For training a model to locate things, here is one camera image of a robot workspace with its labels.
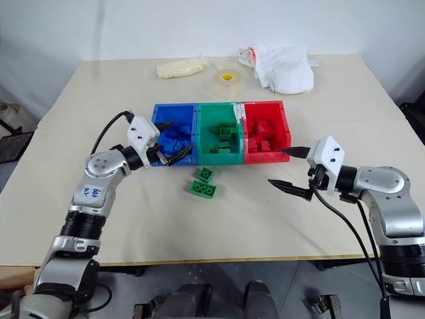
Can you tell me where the clear adhesive tape roll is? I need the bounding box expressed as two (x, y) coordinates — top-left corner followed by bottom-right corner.
(212, 68), (243, 98)

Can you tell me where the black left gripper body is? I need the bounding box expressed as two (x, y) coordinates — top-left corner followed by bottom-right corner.
(146, 144), (169, 167)

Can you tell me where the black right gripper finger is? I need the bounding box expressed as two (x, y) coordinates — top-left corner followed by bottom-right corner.
(280, 146), (312, 160)
(268, 179), (313, 201)

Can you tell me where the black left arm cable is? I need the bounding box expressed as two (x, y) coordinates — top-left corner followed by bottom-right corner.
(90, 110), (135, 156)

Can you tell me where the dark rounded robot leg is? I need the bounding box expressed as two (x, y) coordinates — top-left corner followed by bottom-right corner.
(149, 282), (214, 319)
(243, 280), (279, 319)

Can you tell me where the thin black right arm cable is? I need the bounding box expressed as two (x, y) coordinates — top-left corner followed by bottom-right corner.
(341, 194), (381, 259)

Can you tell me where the wooden board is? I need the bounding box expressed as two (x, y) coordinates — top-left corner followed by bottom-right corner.
(0, 265), (37, 294)

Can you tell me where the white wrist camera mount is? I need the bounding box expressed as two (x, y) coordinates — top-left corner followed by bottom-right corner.
(126, 114), (161, 161)
(306, 135), (347, 196)

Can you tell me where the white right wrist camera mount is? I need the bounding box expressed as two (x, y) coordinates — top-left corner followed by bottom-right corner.
(306, 135), (347, 196)

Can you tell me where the small green building block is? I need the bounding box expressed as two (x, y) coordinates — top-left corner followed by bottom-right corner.
(195, 167), (215, 184)

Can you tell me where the black mesh object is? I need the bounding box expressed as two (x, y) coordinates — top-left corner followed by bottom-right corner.
(0, 130), (35, 164)

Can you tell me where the white plastic bag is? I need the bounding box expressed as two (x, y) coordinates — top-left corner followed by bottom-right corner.
(237, 43), (315, 95)

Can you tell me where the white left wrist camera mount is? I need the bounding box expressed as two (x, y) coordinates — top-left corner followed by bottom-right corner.
(126, 114), (161, 161)

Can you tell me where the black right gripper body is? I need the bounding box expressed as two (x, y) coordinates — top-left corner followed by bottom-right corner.
(307, 163), (328, 201)

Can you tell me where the pile of blue blocks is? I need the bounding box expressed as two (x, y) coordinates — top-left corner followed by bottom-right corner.
(157, 122), (194, 161)

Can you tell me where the black case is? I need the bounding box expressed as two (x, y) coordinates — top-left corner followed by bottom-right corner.
(398, 100), (425, 144)

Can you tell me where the long green building block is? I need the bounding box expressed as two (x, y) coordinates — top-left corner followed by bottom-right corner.
(188, 179), (218, 200)

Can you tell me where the red plastic bin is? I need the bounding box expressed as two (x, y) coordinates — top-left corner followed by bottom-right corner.
(241, 100), (294, 165)

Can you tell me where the green plastic bin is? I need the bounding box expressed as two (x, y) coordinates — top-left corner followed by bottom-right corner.
(196, 102), (246, 166)

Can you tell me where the blue plastic bin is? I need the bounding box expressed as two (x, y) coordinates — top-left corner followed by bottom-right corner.
(150, 103), (200, 167)

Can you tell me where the cream plastic packet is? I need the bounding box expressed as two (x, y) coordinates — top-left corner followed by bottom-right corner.
(156, 56), (209, 80)

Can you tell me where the pile of red blocks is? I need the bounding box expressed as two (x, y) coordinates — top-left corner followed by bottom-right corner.
(247, 118), (283, 154)

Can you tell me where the white tape strip on bin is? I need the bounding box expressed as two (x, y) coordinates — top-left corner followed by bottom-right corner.
(232, 102), (247, 126)

